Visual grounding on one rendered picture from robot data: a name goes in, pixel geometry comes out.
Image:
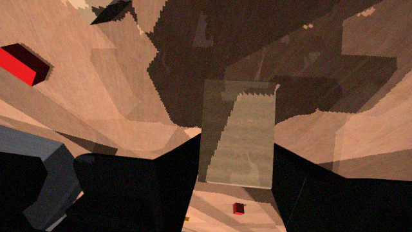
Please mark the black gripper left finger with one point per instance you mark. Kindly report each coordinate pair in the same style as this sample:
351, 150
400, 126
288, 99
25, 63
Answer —
167, 181

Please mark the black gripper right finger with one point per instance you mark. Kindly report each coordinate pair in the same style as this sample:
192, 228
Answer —
311, 198

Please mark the red triangular block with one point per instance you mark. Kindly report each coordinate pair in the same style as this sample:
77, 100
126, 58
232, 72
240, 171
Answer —
238, 209
23, 64

